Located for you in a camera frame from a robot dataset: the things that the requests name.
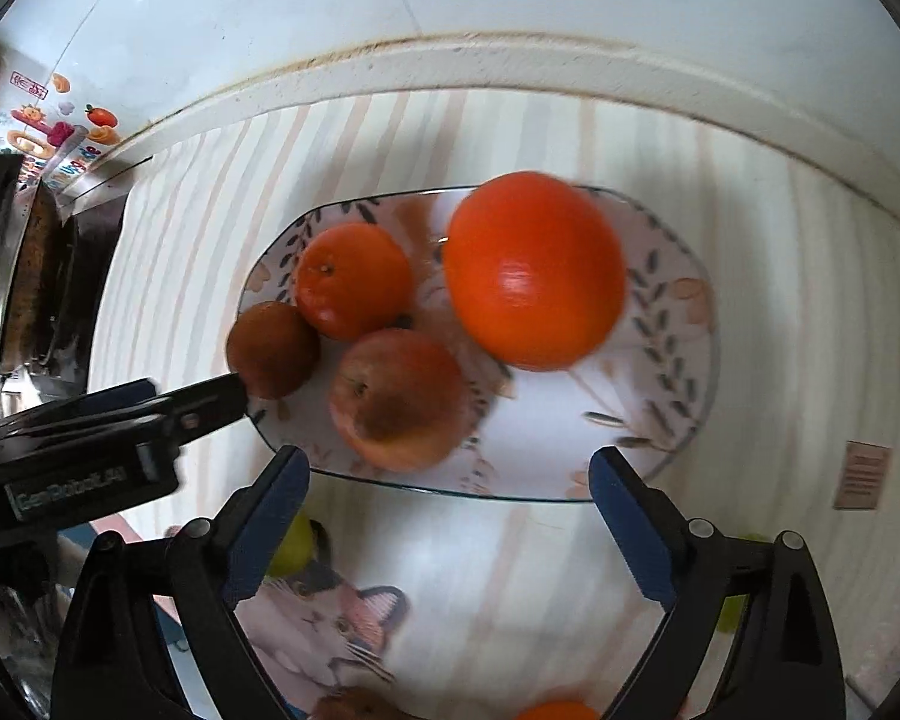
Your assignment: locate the brown apple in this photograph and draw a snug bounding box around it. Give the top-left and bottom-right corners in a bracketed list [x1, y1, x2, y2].
[315, 686, 410, 720]

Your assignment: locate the metal wok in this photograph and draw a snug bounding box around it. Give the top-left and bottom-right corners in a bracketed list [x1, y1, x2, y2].
[0, 187, 68, 383]

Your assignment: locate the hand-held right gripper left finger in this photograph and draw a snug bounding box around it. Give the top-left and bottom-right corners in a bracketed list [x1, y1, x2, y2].
[49, 444, 312, 720]

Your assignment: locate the brownish orange round fruit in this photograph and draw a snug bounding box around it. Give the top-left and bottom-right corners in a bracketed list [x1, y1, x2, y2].
[226, 301, 321, 401]

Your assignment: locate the green apple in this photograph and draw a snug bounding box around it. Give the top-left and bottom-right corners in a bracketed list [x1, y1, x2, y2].
[283, 511, 331, 578]

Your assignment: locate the red apple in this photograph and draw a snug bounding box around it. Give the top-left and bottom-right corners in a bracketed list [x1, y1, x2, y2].
[328, 328, 470, 473]

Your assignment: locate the brown mat label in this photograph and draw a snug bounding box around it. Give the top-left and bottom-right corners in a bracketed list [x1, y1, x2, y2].
[832, 441, 892, 511]

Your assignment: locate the large orange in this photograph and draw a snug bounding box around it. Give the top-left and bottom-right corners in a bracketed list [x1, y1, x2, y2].
[442, 171, 629, 372]

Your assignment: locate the colourful wall sticker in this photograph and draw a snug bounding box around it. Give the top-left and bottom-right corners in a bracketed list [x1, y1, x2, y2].
[4, 101, 91, 192]

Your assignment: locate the striped cat-print mat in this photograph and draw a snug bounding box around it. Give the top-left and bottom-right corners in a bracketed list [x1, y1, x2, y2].
[82, 86, 900, 720]

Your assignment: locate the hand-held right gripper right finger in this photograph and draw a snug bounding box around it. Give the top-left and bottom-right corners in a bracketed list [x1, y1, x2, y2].
[589, 444, 848, 720]

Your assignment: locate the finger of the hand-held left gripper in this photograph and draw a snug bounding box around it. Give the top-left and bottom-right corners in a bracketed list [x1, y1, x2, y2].
[0, 379, 158, 443]
[131, 372, 250, 451]

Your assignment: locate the oval leaf-patterned plate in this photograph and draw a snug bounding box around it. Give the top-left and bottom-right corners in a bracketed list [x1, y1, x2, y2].
[236, 186, 721, 503]

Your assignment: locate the small tangerine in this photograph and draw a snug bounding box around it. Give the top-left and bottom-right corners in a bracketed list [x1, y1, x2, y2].
[514, 699, 601, 720]
[292, 223, 415, 342]

